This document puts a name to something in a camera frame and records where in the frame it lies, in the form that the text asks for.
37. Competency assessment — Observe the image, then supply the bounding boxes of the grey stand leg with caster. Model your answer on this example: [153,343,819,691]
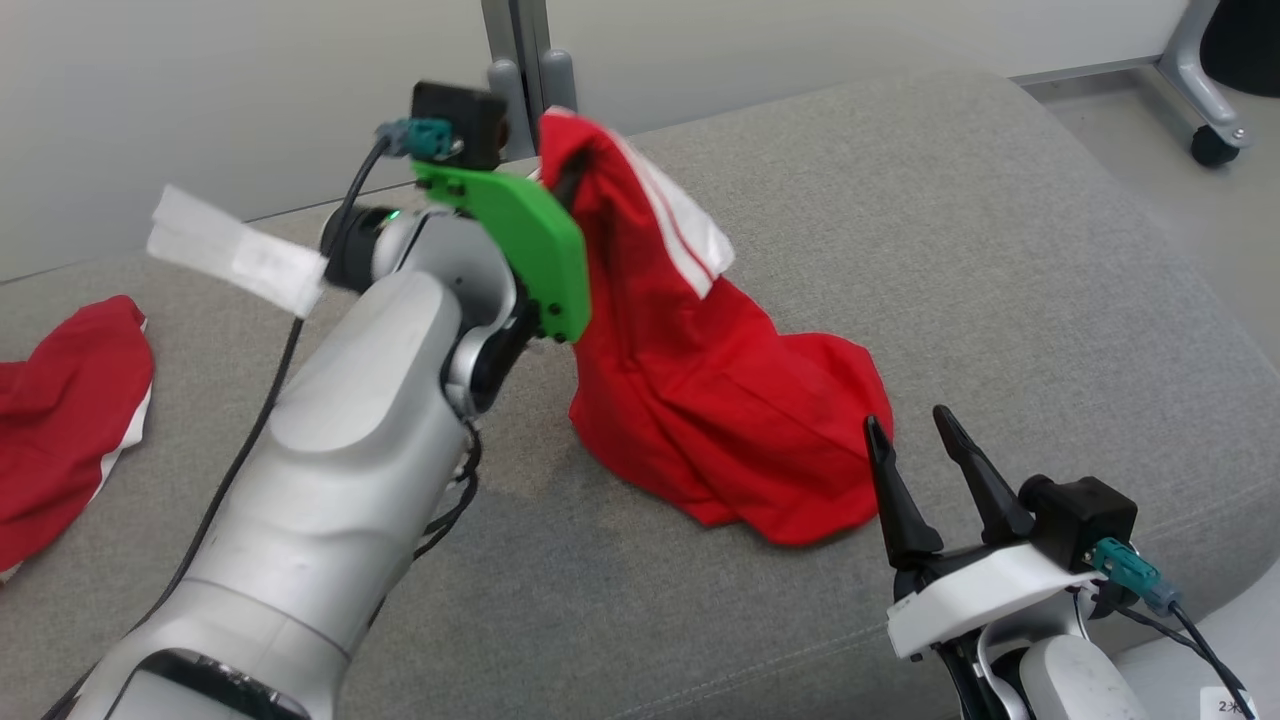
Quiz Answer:
[1155,0,1251,169]

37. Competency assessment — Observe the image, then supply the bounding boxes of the large white cable tag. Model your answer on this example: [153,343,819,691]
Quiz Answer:
[147,185,329,319]

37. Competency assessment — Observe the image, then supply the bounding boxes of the teal right cable connector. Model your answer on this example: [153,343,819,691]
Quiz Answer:
[1090,538,1181,616]

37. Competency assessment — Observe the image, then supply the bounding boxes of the grey double partition post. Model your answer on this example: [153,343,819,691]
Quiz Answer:
[480,0,579,161]

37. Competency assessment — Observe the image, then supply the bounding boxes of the black left camera cable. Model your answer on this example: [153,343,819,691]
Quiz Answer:
[40,135,396,720]

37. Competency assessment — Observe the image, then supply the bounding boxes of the grey fabric sofa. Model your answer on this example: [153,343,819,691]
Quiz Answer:
[0,68,1280,720]

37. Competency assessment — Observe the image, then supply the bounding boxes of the teal left cable connector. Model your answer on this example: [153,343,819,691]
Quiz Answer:
[378,118,461,161]

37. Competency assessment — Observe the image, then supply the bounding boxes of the small printed white cable tag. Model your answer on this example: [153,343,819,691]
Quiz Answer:
[1200,685,1263,720]

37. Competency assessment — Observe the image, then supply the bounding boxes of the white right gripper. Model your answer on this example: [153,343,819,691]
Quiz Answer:
[865,405,1101,663]

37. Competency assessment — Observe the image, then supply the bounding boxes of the black rounded object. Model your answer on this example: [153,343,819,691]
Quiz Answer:
[1200,0,1280,98]

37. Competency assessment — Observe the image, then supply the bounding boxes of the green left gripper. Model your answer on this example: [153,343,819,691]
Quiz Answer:
[410,160,592,345]

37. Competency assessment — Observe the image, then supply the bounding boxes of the red shorts with white trim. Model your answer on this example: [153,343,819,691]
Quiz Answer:
[0,295,156,583]

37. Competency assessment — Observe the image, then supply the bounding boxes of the teal cable connector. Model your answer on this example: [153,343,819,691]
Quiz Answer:
[378,118,461,161]
[1090,538,1181,616]

